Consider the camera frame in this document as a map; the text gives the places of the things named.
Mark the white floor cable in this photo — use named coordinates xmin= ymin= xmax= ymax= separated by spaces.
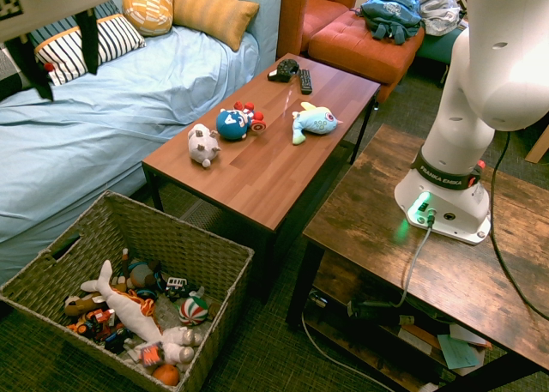
xmin=301 ymin=310 xmax=387 ymax=392

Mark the black toy car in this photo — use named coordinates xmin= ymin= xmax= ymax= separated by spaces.
xmin=165 ymin=275 xmax=193 ymax=301

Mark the light wooden furniture leg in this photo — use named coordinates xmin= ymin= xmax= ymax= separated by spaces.
xmin=525 ymin=124 xmax=549 ymax=165

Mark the teal seat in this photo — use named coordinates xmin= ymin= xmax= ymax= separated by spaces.
xmin=414 ymin=25 xmax=458 ymax=74

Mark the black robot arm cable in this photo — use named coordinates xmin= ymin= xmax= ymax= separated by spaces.
xmin=110 ymin=0 xmax=549 ymax=323

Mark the grey white cloth bag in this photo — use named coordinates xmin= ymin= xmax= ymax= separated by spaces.
xmin=418 ymin=0 xmax=467 ymax=37

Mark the white fluffy sheep plush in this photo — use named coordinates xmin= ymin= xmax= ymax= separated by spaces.
xmin=160 ymin=326 xmax=202 ymax=365

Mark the black TV remote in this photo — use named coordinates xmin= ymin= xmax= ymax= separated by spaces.
xmin=297 ymin=68 xmax=314 ymax=96

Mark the teal striped pillow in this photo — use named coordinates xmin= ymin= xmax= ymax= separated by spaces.
xmin=27 ymin=0 xmax=124 ymax=39

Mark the robot base connector cable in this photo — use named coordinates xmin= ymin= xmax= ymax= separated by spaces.
xmin=396 ymin=211 xmax=435 ymax=310

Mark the grey wicker basket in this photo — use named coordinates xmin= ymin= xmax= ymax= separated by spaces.
xmin=0 ymin=190 xmax=255 ymax=392

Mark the teal backpack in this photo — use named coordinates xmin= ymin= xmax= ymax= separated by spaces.
xmin=359 ymin=0 xmax=425 ymax=46

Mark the orange toy truck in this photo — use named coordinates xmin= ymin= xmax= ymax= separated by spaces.
xmin=68 ymin=308 xmax=117 ymax=340

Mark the orange armchair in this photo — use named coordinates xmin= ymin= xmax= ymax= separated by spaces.
xmin=277 ymin=0 xmax=362 ymax=59

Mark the mustard striped pillow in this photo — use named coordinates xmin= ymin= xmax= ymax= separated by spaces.
xmin=172 ymin=0 xmax=261 ymax=53

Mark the white whale plush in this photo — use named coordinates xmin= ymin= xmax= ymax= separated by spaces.
xmin=80 ymin=259 xmax=164 ymax=346

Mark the teal paper sheet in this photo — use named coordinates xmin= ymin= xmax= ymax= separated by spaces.
xmin=437 ymin=334 xmax=480 ymax=371

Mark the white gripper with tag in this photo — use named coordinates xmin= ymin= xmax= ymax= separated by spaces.
xmin=0 ymin=0 xmax=113 ymax=101

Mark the dark blue toy car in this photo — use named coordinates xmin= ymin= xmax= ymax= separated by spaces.
xmin=104 ymin=327 xmax=134 ymax=354

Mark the yellow white patterned pillow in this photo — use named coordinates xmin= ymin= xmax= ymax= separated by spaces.
xmin=121 ymin=0 xmax=175 ymax=38

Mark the black white checked pillow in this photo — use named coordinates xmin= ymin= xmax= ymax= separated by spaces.
xmin=0 ymin=44 xmax=56 ymax=104

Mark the navy white striped pillow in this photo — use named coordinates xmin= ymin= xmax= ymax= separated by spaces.
xmin=33 ymin=13 xmax=147 ymax=87

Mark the white paper sheet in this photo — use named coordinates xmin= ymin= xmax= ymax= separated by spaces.
xmin=396 ymin=323 xmax=434 ymax=354

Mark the black power adapter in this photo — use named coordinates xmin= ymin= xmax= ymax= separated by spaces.
xmin=347 ymin=299 xmax=402 ymax=324

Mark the Captain America plush doll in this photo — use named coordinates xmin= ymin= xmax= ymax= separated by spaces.
xmin=214 ymin=100 xmax=267 ymax=142

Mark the brown plush dog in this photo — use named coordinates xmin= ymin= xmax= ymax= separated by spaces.
xmin=63 ymin=292 xmax=104 ymax=317

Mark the red green striped ball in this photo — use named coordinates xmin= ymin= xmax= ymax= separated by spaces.
xmin=178 ymin=295 xmax=210 ymax=327

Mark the orange ball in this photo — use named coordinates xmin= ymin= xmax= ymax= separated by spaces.
xmin=152 ymin=364 xmax=180 ymax=388

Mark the brown plush with blue ring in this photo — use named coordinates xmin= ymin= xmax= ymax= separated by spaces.
xmin=119 ymin=248 xmax=166 ymax=301

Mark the black game controller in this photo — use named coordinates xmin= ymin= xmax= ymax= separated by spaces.
xmin=267 ymin=58 xmax=300 ymax=83

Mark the blue narwhal plush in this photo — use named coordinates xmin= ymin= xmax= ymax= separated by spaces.
xmin=291 ymin=101 xmax=344 ymax=146

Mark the sofa with light blue cover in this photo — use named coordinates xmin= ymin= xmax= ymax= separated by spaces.
xmin=0 ymin=0 xmax=283 ymax=284

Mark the orange tufted ottoman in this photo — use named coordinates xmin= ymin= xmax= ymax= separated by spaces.
xmin=307 ymin=9 xmax=425 ymax=104

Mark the rustic brown wooden table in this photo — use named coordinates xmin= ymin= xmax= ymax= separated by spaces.
xmin=285 ymin=124 xmax=549 ymax=392

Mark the reddish wooden coffee table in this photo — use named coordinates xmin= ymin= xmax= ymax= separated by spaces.
xmin=141 ymin=51 xmax=382 ymax=305

